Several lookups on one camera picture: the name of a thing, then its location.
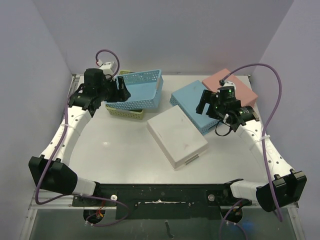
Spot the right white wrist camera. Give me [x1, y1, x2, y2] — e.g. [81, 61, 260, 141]
[218, 79, 237, 91]

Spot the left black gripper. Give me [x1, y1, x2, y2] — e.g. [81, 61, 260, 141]
[97, 76, 130, 103]

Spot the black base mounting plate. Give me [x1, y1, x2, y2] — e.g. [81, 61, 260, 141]
[72, 182, 252, 220]

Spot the aluminium frame rail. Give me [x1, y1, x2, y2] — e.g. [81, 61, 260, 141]
[53, 73, 81, 151]

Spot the blue plastic basket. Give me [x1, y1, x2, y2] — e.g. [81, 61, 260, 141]
[105, 69, 164, 110]
[169, 80, 218, 135]

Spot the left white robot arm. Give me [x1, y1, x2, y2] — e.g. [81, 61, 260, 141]
[28, 68, 131, 206]

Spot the green plastic basket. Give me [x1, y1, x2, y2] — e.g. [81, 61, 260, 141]
[104, 69, 145, 121]

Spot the pink plastic basket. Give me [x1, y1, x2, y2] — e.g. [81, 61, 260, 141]
[202, 68, 258, 107]

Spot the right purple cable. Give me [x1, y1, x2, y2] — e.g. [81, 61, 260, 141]
[218, 63, 283, 223]

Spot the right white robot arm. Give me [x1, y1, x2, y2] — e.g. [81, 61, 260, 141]
[196, 86, 307, 212]

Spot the white plastic basket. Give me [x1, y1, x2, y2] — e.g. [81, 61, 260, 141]
[146, 105, 209, 170]

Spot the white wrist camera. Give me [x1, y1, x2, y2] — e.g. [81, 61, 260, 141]
[218, 79, 237, 91]
[96, 60, 118, 75]

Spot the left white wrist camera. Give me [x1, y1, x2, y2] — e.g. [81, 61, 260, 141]
[96, 60, 118, 75]

